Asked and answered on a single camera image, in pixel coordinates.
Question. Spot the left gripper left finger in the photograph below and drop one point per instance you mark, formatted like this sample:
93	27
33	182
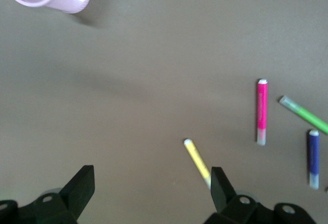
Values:
77	190

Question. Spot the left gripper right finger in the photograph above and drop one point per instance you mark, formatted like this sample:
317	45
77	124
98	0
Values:
223	190

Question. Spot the pink marker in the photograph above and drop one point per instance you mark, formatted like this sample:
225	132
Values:
262	106

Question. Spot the yellow marker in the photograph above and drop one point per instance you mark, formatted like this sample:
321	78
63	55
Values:
197	160

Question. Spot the purple marker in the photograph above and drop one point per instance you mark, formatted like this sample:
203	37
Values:
314	154

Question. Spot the green marker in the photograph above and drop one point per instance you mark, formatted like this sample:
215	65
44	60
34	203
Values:
307	115

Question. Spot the brown table mat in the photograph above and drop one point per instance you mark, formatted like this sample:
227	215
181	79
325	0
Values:
128	80

